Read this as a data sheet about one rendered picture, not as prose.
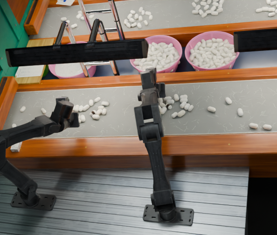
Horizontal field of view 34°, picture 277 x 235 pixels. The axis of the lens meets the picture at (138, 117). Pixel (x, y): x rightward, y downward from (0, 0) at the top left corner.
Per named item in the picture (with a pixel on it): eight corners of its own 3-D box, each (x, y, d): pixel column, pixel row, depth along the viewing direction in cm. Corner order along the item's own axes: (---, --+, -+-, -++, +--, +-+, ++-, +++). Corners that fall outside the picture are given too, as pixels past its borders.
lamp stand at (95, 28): (120, 112, 220) (95, 43, 186) (80, 113, 224) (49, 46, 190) (125, 83, 231) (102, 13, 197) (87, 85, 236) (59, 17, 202)
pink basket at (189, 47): (241, 81, 217) (240, 67, 209) (185, 84, 223) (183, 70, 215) (239, 43, 233) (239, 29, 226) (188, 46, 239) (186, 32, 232)
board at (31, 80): (39, 84, 230) (38, 82, 229) (12, 85, 233) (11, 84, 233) (54, 39, 250) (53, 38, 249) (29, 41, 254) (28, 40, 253)
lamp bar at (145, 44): (147, 58, 186) (144, 45, 180) (9, 67, 200) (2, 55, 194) (149, 45, 191) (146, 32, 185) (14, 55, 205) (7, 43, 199)
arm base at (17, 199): (9, 183, 196) (3, 197, 192) (51, 187, 191) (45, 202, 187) (16, 192, 202) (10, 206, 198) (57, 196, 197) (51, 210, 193)
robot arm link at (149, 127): (156, 202, 177) (141, 121, 171) (173, 199, 176) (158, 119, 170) (155, 208, 171) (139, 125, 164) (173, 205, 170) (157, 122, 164)
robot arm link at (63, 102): (65, 98, 190) (43, 97, 180) (78, 107, 185) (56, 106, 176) (57, 123, 193) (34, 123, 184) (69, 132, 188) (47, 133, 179)
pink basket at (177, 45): (191, 75, 225) (189, 61, 218) (140, 92, 225) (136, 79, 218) (175, 42, 243) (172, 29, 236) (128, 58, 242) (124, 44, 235)
